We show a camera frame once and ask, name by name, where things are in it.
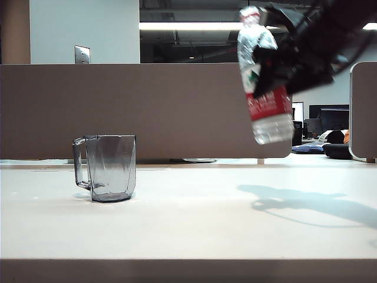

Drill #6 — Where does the metal wall switch plate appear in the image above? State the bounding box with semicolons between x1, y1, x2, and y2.
74;45;91;64

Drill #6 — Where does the grey desk divider panel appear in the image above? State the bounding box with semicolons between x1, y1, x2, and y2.
0;63;292;165

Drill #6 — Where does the clear water bottle red label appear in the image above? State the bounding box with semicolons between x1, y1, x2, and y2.
237;5;296;146

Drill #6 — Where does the right gripper finger with screws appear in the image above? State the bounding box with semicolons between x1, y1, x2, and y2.
252;46;296;100

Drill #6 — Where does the grey transparent plastic mug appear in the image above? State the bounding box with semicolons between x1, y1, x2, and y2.
72;134;137;203

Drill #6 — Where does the blue patterned cloth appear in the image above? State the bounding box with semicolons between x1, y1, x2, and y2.
292;141;325;154

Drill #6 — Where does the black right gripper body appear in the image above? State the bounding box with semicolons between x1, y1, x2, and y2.
259;5;336;96

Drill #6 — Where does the grey divider panel right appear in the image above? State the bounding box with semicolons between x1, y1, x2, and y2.
349;61;377;164

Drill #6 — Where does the black computer monitor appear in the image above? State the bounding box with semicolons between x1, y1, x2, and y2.
309;104;350;139

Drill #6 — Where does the long ceiling light strip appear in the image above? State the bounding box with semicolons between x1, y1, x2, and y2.
139;22;377;31

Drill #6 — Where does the black bag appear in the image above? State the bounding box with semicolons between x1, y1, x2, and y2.
322;130;353;161

